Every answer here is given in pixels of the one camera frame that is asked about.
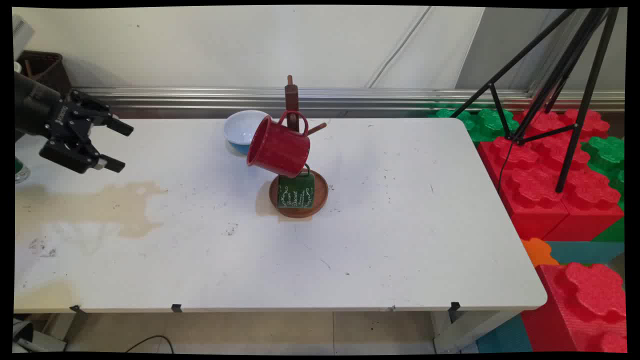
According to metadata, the green foam block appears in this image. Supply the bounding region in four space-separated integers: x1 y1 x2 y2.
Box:
581 136 626 242
431 107 521 143

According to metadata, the orange foam piece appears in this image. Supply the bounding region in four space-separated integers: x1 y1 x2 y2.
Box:
521 237 560 268

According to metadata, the aluminium wall rail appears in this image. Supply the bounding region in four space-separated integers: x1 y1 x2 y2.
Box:
75 87 626 114

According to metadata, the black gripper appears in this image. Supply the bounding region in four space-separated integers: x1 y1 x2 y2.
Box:
14 72 135 175

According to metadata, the teal foam mat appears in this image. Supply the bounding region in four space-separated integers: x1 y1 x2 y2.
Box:
475 314 534 353
545 241 626 266

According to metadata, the white and blue bowl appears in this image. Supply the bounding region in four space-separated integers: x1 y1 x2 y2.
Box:
223 110 271 156

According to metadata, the black tripod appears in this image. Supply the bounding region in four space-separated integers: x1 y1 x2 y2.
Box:
450 7 621 194

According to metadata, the brown wooden mug tree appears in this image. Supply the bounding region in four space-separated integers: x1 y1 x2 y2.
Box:
269 75 330 219

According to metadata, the dark brown basket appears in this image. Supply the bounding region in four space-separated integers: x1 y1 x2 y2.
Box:
17 50 72 97

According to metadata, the black floor cable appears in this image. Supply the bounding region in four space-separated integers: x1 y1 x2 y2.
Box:
125 334 175 354

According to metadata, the white wall cable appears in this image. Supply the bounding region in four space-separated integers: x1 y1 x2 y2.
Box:
366 7 434 89

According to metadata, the green printed mug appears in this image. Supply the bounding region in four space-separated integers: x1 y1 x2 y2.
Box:
277 164 316 210

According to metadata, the large red foam block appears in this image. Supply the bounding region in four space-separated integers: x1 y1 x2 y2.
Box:
477 107 626 242
521 262 628 353

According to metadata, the red enamel mug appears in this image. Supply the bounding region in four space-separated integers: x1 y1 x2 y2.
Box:
246 110 311 179

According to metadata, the white table leg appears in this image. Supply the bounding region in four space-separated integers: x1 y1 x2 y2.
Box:
432 310 522 354

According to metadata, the thin black tripod cable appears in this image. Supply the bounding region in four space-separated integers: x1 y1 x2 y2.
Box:
497 140 516 194

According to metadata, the green glass object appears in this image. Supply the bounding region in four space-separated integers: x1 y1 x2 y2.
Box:
14 156 31 184

